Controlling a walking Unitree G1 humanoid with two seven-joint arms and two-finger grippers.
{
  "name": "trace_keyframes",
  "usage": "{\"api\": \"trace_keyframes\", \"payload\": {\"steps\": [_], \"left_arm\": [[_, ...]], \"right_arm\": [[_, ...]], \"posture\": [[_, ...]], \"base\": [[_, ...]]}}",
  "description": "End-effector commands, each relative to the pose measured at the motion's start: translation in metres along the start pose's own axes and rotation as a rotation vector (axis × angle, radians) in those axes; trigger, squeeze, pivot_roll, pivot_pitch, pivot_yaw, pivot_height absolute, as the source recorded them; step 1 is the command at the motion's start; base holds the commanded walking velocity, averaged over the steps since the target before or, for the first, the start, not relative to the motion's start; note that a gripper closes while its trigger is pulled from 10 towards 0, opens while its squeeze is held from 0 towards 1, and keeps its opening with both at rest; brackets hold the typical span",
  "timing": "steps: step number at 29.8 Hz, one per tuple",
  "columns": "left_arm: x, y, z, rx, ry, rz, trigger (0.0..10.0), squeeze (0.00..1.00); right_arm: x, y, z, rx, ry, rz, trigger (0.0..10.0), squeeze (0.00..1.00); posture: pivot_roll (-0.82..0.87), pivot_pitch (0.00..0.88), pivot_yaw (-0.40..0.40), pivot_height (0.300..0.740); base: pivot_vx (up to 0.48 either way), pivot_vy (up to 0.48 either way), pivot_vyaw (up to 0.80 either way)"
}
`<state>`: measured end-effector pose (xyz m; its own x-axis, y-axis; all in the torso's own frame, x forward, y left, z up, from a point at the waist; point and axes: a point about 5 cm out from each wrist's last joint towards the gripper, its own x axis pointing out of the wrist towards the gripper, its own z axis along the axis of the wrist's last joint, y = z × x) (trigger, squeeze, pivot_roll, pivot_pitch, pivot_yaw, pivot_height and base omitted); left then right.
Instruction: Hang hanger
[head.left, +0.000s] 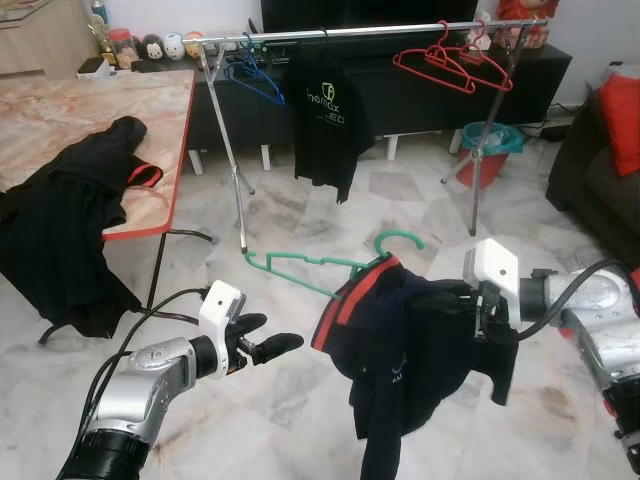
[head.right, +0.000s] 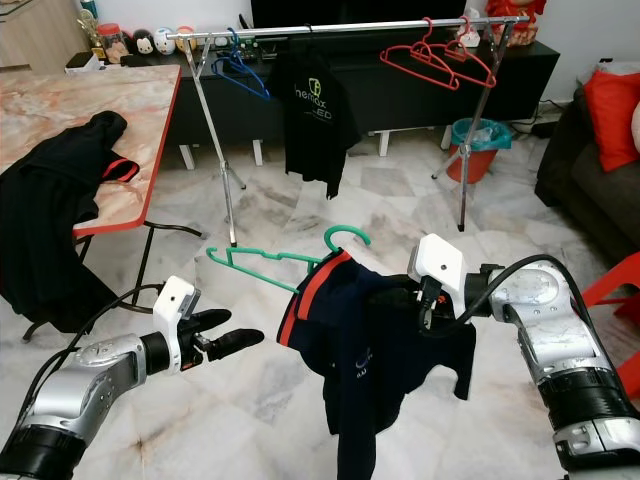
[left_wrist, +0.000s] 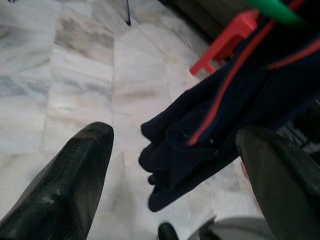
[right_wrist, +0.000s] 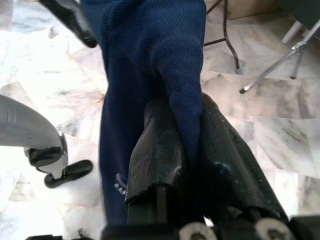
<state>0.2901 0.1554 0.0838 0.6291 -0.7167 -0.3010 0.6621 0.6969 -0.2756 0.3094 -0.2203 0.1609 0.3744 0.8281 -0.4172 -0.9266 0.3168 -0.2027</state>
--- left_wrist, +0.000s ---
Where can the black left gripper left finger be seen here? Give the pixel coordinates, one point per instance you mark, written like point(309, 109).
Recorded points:
point(57, 190)

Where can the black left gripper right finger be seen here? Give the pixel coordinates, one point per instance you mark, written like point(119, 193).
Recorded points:
point(282, 185)

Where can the navy garment red trim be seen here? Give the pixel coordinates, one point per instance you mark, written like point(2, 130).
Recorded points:
point(200, 120)

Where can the green plastic hanger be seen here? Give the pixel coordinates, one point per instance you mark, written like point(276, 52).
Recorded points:
point(272, 10)

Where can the red plastic stool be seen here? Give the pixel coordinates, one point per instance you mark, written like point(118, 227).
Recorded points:
point(225, 42)

